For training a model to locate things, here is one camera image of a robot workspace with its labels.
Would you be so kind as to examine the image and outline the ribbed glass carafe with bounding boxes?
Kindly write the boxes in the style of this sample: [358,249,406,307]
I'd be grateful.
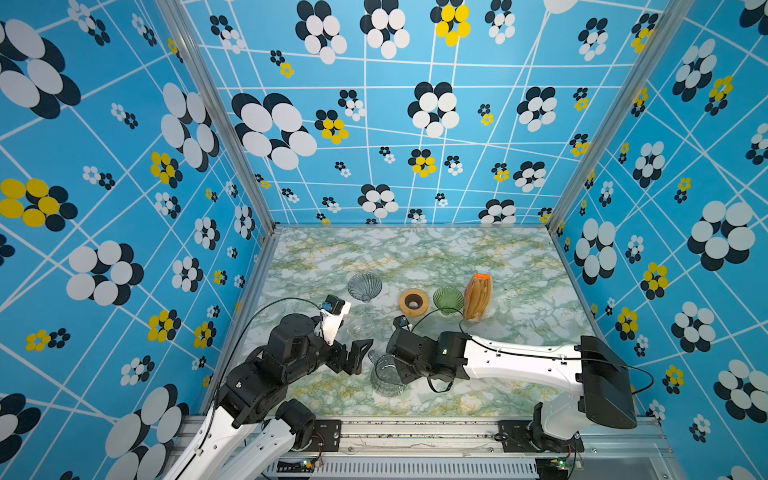
[368,350,408,397]

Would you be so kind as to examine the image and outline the green glass dripper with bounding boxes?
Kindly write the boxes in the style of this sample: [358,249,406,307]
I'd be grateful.
[433,287,464,316]

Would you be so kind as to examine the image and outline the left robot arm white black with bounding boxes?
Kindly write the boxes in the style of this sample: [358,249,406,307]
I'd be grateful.
[164,310,374,479]

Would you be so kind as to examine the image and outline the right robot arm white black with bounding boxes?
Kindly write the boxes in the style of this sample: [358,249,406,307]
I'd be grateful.
[386,328,637,453]

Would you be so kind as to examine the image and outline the left circuit board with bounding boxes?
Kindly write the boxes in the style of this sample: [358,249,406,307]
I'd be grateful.
[276,457,322,474]

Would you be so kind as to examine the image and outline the circuit board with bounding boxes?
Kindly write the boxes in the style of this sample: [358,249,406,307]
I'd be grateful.
[276,457,322,474]
[536,458,570,480]

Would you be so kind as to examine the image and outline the right circuit board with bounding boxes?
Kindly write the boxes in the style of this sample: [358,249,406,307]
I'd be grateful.
[536,458,570,480]

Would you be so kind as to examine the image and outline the wooden dripper ring back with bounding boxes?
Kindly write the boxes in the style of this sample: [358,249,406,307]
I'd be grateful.
[398,288,431,319]

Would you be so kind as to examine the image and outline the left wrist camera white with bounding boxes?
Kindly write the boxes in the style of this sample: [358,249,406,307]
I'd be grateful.
[320,295,351,346]

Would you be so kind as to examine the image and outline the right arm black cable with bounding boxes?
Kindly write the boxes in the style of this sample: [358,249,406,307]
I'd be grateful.
[410,307,655,397]

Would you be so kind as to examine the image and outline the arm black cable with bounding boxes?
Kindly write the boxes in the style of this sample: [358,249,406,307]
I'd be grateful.
[203,296,325,421]
[410,307,655,397]

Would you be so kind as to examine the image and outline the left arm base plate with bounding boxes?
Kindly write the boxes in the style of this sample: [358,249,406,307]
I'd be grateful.
[293,419,343,453]

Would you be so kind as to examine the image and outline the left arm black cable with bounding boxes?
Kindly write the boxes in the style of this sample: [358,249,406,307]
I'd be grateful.
[203,296,325,421]

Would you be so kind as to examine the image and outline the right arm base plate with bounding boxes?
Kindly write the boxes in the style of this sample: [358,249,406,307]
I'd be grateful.
[493,420,584,453]

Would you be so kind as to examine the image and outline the aluminium front rail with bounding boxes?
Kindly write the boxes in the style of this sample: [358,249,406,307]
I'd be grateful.
[173,416,685,480]

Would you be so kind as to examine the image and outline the left aluminium corner post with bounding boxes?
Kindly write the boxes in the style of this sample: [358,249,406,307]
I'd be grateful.
[154,0,277,235]

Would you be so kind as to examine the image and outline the aluminium corner post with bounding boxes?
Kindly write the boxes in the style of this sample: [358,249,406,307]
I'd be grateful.
[547,0,697,235]
[154,0,277,235]

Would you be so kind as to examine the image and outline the right aluminium corner post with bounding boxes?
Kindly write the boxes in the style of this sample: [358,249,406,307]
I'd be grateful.
[547,0,697,235]

